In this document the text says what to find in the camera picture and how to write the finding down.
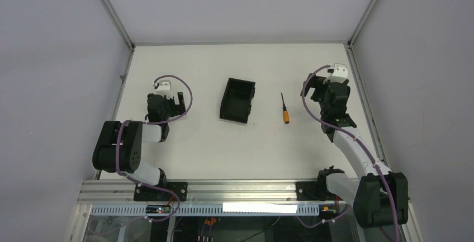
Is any orange handle screwdriver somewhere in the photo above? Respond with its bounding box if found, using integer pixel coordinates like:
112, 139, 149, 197
281, 93, 290, 124

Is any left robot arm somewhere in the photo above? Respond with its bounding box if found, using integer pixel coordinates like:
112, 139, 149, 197
92, 92, 186, 188

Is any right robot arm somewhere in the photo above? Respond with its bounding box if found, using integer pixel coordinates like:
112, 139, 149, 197
301, 74, 409, 228

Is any black plastic bin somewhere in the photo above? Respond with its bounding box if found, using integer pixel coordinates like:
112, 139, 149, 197
219, 78, 255, 124

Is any small electronics board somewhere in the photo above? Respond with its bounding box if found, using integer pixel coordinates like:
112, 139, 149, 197
145, 205, 172, 214

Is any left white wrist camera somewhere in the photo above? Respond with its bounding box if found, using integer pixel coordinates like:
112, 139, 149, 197
154, 80, 173, 99

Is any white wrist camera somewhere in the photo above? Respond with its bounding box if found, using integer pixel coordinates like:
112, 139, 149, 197
326, 63, 348, 83
154, 80, 173, 99

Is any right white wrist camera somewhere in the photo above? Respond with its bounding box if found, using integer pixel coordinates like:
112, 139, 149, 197
326, 63, 348, 83

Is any right aluminium frame post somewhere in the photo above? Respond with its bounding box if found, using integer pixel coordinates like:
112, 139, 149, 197
344, 0, 386, 162

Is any aluminium frame post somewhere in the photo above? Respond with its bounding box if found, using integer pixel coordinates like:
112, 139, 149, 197
344, 0, 386, 162
99, 0, 135, 120

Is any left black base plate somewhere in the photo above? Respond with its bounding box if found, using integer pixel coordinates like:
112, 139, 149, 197
133, 181, 188, 202

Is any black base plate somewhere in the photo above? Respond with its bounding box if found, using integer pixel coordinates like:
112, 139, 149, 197
295, 179, 354, 201
133, 181, 188, 202

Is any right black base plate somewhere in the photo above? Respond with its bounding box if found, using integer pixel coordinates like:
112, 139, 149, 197
295, 179, 354, 201

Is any white slotted cable duct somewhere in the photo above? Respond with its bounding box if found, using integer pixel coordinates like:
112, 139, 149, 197
91, 202, 320, 217

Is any aluminium front rail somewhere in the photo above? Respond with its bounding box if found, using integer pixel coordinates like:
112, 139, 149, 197
77, 179, 411, 205

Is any left aluminium frame post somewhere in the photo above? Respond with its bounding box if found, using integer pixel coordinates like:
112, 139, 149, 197
99, 0, 135, 120

